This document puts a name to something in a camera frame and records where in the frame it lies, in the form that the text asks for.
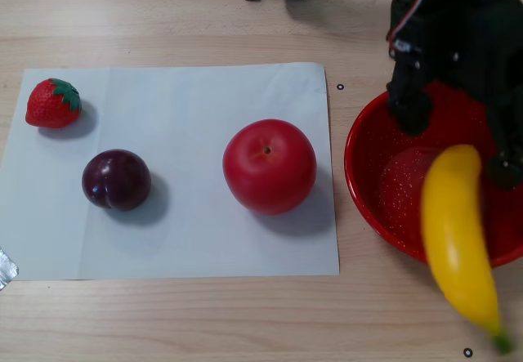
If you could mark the grey duct tape piece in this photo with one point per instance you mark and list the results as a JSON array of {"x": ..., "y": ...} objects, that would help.
[{"x": 6, "y": 268}]

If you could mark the white paper sheet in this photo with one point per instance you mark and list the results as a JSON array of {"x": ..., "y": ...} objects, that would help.
[{"x": 184, "y": 239}]

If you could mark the red plastic apple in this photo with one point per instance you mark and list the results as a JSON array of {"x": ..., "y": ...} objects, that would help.
[{"x": 269, "y": 174}]

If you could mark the yellow plastic banana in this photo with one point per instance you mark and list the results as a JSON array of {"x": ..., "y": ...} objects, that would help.
[{"x": 457, "y": 231}]

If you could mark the dark purple plastic plum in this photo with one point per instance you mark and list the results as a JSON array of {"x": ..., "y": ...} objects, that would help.
[{"x": 116, "y": 180}]

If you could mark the red plastic strawberry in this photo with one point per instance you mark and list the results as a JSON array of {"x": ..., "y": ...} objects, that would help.
[{"x": 49, "y": 106}]

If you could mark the red speckled enamel bowl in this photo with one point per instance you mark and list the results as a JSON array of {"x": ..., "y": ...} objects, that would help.
[{"x": 372, "y": 174}]

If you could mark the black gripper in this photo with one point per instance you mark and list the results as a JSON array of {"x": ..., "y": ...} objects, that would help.
[{"x": 462, "y": 61}]

